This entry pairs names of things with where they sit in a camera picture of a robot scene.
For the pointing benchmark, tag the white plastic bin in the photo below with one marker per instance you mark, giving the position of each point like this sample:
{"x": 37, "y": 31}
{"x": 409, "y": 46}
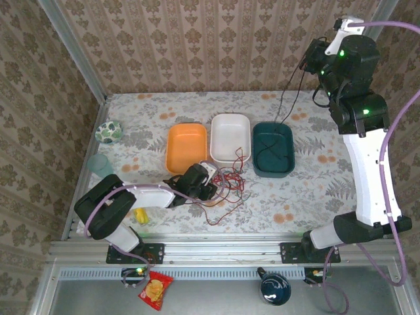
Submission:
{"x": 229, "y": 134}

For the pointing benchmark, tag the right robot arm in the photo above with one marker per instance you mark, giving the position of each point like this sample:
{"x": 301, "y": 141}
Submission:
{"x": 367, "y": 170}

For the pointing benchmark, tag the dark blue kettle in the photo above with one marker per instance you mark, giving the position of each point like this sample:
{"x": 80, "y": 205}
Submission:
{"x": 274, "y": 288}

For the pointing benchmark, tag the green patterned ball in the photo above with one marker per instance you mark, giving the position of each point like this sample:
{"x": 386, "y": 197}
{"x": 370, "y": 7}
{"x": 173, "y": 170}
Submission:
{"x": 108, "y": 131}

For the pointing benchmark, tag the aluminium frame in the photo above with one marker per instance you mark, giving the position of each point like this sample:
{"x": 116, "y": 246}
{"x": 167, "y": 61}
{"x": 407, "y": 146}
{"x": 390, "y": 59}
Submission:
{"x": 213, "y": 252}

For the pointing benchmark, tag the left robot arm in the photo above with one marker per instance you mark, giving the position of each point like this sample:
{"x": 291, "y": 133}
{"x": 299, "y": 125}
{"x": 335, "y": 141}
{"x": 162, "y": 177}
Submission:
{"x": 147, "y": 197}

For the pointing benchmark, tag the translucent green cup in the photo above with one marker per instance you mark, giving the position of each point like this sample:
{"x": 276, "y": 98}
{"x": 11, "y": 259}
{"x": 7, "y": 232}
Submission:
{"x": 98, "y": 165}

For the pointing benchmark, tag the red snack packet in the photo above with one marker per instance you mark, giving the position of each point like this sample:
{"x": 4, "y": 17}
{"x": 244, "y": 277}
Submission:
{"x": 154, "y": 290}

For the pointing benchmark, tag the teal plastic bin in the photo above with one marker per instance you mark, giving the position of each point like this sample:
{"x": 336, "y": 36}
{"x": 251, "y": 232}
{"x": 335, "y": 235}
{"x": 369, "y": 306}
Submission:
{"x": 288, "y": 141}

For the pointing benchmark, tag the small circuit board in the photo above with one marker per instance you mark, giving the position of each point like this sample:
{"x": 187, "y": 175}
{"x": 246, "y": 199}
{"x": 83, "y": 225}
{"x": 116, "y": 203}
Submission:
{"x": 315, "y": 273}
{"x": 134, "y": 272}

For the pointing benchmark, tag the floral tablecloth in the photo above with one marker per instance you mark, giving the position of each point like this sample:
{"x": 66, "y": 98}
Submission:
{"x": 197, "y": 105}

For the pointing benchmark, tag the yellow toy corn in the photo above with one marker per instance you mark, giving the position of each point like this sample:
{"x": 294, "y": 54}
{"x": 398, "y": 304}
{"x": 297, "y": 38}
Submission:
{"x": 141, "y": 216}

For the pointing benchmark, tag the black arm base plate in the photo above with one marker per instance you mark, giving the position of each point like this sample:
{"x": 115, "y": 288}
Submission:
{"x": 154, "y": 252}
{"x": 288, "y": 252}

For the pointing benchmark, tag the orange plastic bin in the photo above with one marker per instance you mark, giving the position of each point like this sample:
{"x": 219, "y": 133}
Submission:
{"x": 183, "y": 144}

